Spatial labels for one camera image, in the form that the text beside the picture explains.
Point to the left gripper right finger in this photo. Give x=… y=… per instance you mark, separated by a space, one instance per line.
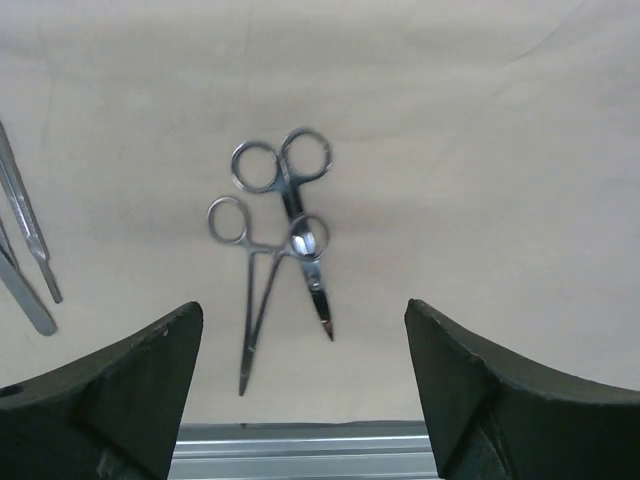
x=492 y=413

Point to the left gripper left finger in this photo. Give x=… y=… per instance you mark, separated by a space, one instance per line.
x=112 y=414

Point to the steel scalpel handle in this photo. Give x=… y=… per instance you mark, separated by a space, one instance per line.
x=22 y=292
x=19 y=201

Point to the beige cloth wrap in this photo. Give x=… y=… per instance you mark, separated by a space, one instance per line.
x=486 y=161

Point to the steel surgical scissors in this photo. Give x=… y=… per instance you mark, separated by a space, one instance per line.
x=287 y=182

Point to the aluminium rail frame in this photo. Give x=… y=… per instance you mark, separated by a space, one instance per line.
x=352 y=450

